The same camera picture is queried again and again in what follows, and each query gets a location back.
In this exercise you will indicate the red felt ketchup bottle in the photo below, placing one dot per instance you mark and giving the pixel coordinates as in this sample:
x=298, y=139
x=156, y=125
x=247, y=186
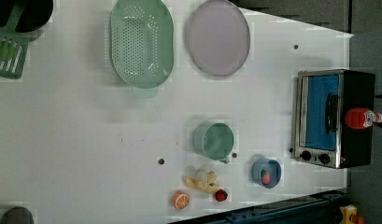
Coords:
x=362, y=118

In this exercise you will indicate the silver black toaster oven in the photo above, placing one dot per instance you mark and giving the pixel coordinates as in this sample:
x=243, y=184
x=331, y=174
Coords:
x=326, y=132

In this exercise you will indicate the green mug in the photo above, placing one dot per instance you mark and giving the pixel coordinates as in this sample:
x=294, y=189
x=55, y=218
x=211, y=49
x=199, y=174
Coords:
x=214, y=140

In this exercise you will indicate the yellow plush toy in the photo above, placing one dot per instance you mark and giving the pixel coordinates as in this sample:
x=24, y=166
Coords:
x=203, y=181

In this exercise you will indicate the round lilac plate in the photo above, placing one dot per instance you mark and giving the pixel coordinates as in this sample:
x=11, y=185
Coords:
x=218, y=37

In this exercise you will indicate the toy strawberry on table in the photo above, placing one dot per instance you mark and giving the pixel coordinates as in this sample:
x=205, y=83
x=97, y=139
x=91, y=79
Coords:
x=221, y=195

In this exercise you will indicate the toy orange slice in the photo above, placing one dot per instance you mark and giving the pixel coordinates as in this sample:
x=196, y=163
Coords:
x=180, y=200

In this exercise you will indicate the green perforated colander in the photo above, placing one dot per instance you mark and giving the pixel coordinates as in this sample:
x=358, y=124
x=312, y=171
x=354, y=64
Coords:
x=142, y=44

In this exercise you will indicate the blue cup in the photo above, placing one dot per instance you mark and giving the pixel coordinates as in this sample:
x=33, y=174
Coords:
x=272, y=166

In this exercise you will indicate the toy strawberry in cup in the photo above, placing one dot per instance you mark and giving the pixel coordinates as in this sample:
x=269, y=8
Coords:
x=265, y=177

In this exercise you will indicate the black round container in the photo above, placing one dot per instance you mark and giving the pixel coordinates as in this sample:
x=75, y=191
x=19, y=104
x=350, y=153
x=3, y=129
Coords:
x=36, y=13

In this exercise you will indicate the yellow red emergency button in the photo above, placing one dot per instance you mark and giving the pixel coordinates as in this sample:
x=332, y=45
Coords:
x=350, y=215

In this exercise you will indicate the green dish rack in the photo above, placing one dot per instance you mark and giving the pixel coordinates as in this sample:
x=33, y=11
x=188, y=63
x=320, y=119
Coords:
x=13, y=45

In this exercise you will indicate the grey object bottom left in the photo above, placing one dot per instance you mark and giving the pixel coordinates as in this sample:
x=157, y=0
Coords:
x=17, y=215

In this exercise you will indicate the blue metal frame rail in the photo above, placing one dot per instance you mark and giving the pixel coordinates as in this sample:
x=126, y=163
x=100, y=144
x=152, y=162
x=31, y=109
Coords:
x=320, y=208

